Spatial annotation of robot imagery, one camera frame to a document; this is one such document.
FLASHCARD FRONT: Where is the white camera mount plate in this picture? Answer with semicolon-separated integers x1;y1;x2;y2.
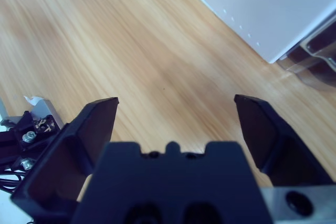
0;98;65;130

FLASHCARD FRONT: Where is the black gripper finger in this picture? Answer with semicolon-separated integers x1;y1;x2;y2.
10;97;120;211
233;94;334;188

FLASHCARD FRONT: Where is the white tape scrap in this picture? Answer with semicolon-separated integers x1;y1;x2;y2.
23;95;44;106

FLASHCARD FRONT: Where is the dark camera mount post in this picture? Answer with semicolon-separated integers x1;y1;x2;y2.
0;110;62;166

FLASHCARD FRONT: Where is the white capsule coffee machine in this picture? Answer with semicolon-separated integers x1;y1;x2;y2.
177;0;336;65

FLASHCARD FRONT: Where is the clear water tank dark lid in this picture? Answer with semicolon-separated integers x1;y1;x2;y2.
277;14;336;89

